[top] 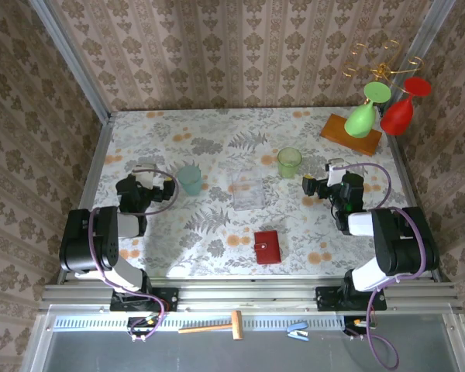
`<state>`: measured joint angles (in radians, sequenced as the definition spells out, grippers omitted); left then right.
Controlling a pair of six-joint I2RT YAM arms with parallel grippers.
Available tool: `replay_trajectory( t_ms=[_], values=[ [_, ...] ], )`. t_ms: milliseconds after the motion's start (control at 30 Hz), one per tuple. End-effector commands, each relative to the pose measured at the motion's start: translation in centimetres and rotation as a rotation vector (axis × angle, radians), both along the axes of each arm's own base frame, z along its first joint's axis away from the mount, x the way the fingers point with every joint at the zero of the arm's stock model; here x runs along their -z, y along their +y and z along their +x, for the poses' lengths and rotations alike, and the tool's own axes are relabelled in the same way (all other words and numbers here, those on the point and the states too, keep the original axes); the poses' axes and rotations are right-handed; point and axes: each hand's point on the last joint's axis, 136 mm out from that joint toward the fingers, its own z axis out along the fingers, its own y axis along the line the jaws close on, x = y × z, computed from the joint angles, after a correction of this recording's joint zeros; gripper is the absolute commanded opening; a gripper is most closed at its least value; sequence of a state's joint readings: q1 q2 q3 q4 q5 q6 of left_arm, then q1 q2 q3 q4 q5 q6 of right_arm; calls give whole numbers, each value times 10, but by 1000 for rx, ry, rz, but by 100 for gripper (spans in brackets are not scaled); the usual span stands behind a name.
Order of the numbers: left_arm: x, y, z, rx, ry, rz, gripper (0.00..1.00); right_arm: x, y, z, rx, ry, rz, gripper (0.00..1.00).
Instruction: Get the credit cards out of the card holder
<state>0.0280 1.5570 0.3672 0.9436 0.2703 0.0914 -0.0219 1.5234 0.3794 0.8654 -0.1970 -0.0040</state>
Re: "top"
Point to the grey metal shelf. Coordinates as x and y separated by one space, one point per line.
217 356

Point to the blue stapler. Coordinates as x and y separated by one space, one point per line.
296 331

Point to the red plastic wine glass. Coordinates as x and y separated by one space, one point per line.
397 116

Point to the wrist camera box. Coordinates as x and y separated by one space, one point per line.
145 176
334 174

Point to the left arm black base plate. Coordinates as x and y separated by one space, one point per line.
166 298

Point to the wide aluminium base rail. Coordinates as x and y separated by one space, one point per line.
255 294

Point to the teal plastic cup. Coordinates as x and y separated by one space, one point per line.
189 182

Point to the aluminium frame post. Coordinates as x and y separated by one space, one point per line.
432 23
72 58

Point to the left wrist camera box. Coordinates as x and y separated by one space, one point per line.
145 176

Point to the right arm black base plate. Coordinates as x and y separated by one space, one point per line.
327 298

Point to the green plastic cup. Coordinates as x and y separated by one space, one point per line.
289 162

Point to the aluminium side rail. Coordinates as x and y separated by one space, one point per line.
97 155
408 186

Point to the green plastic wine glass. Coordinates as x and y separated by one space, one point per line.
358 122

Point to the wooden mallet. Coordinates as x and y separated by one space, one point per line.
237 325

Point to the floral patterned table cover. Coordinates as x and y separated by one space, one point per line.
224 131

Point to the red leather card holder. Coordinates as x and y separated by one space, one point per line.
267 248

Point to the clear acrylic slotted box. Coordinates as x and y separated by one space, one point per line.
248 193

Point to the wooden rack base block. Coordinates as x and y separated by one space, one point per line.
333 131

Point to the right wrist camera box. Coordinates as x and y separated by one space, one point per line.
334 174

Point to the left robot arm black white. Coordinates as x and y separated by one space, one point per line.
81 240

